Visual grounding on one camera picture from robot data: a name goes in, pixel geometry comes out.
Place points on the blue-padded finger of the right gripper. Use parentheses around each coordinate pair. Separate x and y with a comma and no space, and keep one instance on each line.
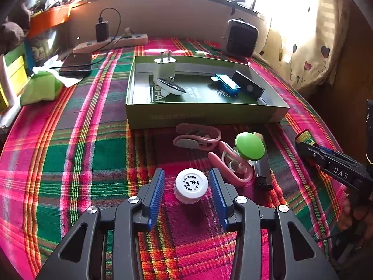
(311,153)
(328,155)

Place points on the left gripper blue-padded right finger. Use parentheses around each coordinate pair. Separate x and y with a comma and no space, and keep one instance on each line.
(293,252)

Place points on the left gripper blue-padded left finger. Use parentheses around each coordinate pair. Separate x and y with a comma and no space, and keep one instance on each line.
(81,254)

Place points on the silver black lighter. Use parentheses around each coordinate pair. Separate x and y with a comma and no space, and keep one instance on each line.
(262,170)

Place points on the green top round container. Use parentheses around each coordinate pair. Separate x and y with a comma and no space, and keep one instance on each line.
(249,146)

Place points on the pink ear hook clip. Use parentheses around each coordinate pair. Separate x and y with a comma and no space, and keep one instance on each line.
(194,136)
(233,168)

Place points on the black rectangular remote device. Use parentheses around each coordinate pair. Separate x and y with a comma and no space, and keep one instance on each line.
(247,85)

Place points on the blue translucent usb tester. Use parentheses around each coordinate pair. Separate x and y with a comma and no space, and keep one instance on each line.
(226,84)

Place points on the black oval key fob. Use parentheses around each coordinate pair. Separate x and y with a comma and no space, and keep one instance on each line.
(168,86)

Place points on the white usb wall charger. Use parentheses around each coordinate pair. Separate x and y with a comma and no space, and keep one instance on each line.
(164,66)

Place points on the red cap medicine bottle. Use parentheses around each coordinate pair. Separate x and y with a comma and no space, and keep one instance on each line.
(306,137)

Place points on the right hand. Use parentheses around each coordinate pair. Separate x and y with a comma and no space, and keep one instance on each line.
(348,212)

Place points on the plaid pink green tablecloth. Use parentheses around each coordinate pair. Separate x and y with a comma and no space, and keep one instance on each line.
(64,155)

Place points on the heart pattern curtain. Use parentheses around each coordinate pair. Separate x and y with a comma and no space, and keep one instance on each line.
(303,39)

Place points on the grey portable fan heater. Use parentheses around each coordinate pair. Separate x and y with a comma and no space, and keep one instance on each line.
(239,39)

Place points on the green cardboard box tray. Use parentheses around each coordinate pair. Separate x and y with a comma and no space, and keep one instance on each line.
(204,102)

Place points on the green tissue pack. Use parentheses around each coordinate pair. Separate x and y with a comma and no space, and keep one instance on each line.
(43,86)

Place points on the white paper sheet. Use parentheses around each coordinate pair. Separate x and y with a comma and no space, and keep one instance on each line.
(67,81)

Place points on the black smartphone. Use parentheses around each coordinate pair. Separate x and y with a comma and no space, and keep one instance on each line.
(77,65)

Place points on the yellow green boxes stack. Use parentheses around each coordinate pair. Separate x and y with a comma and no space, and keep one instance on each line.
(16,67)

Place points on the white power strip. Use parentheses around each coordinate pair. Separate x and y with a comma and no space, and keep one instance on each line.
(112,43)

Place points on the black power adapter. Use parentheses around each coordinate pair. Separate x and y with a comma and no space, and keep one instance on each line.
(101,30)

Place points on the brown checked cloth bag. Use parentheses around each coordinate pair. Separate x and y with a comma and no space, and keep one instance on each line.
(12,36)

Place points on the orange storage bin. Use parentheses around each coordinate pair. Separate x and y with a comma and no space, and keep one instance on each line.
(43,21)

